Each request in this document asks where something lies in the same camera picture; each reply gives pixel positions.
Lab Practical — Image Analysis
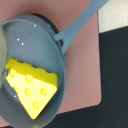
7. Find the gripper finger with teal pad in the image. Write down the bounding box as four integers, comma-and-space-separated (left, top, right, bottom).
0, 19, 9, 73

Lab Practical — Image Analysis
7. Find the grey toy frying pan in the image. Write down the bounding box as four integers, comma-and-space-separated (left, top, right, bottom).
0, 0, 109, 128

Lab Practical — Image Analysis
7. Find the yellow toy cheese wedge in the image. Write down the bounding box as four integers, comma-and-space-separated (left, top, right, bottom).
6, 59, 58, 119

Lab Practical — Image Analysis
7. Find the pink toy stove board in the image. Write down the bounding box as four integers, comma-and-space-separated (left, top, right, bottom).
0, 0, 102, 128

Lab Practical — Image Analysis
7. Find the beige striped placemat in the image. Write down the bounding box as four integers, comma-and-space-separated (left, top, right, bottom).
98, 0, 128, 33

